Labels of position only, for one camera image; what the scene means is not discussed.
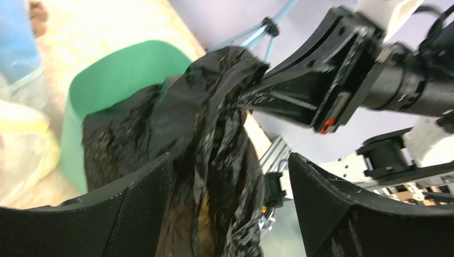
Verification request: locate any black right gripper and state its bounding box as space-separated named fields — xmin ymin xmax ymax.
xmin=245 ymin=6 xmax=384 ymax=134

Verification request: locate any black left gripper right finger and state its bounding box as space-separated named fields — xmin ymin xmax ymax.
xmin=288 ymin=153 xmax=453 ymax=256

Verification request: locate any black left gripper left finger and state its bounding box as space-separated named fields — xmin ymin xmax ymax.
xmin=1 ymin=153 xmax=172 ymax=256

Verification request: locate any black trash bag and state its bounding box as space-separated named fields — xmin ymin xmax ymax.
xmin=82 ymin=47 xmax=268 ymax=256

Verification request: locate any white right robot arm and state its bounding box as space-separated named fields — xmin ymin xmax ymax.
xmin=243 ymin=6 xmax=453 ymax=134

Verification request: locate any green plastic trash bin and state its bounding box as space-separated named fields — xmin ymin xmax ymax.
xmin=59 ymin=40 xmax=192 ymax=194

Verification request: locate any light blue tripod stand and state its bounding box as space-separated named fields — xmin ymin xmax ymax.
xmin=206 ymin=0 xmax=299 ymax=62

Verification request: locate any translucent yellow-trimmed plastic bag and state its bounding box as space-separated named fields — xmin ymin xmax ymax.
xmin=0 ymin=0 xmax=61 ymax=208

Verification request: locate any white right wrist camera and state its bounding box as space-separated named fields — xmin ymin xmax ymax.
xmin=355 ymin=0 xmax=423 ymax=42

